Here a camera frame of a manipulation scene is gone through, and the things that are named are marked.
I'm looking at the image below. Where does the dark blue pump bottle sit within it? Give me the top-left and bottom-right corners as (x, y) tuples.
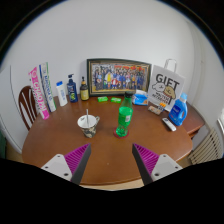
(67, 75), (78, 103)

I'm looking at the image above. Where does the green plastic soda bottle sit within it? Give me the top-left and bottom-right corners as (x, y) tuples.
(117, 91), (133, 130)

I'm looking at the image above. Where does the white lotion bottle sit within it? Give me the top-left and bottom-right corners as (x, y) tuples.
(56, 81), (67, 106)

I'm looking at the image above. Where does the blue tissue pack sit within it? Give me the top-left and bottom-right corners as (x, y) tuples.
(132, 90), (148, 106)

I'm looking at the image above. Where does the brown wooden chair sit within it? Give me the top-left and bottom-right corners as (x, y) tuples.
(18, 86), (37, 129)

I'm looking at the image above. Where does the pink toothpaste box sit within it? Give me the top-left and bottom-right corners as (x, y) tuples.
(28, 67), (49, 120)

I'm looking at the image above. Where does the green white toothpaste box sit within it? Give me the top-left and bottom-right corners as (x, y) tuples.
(39, 62), (56, 112)

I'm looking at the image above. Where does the blue detergent bottle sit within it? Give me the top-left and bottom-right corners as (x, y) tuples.
(169, 93), (188, 126)

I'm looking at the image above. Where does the small snack packet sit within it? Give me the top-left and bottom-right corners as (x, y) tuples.
(148, 106), (162, 115)

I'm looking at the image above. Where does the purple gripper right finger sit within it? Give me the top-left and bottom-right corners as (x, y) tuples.
(132, 144), (182, 185)

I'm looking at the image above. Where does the framed group photograph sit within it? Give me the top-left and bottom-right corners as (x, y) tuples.
(87, 58), (151, 96)

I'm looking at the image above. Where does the red round coaster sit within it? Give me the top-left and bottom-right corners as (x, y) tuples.
(113, 127), (129, 139)

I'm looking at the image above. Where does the white remote control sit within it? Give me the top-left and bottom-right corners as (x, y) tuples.
(162, 118), (176, 131)

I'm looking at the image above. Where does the white gift paper bag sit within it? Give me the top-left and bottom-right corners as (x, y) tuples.
(148, 59), (185, 111)

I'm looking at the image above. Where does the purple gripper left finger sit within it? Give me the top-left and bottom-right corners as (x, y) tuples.
(42, 144), (91, 185)

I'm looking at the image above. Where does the amber pump bottle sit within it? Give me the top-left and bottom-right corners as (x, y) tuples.
(80, 78), (89, 101)

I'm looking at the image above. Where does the small orange blue box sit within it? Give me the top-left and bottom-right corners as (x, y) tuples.
(158, 102), (166, 112)

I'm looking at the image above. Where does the camouflage ceramic mug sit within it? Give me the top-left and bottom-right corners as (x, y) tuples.
(77, 115), (100, 138)

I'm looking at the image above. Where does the metal spoon in mug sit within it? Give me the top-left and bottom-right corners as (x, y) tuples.
(86, 109), (89, 128)

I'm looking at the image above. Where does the left green soap bar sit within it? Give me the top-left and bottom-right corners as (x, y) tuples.
(98, 96), (108, 102)

